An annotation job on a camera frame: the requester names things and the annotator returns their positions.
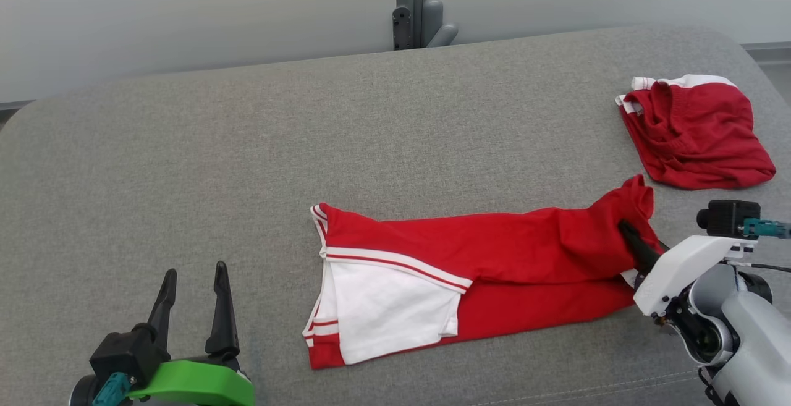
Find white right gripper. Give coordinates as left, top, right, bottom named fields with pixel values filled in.
left=618, top=219, right=759, bottom=319

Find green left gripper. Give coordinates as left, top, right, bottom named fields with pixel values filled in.
left=127, top=261, right=255, bottom=406

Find red jersey with black lettering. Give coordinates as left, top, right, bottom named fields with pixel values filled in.
left=302, top=174, right=665, bottom=371

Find red shorts with white waistband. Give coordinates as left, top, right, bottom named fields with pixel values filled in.
left=615, top=74, right=777, bottom=190

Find teal left camera connector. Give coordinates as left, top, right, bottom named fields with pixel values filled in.
left=93, top=373, right=133, bottom=406

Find teal camera connector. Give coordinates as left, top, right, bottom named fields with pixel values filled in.
left=93, top=373, right=133, bottom=406
left=742, top=218, right=791, bottom=240

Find teal right camera connector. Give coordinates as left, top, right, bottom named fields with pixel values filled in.
left=742, top=218, right=791, bottom=240

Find grey metal post with bracket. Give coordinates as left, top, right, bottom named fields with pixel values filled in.
left=392, top=0, right=459, bottom=51

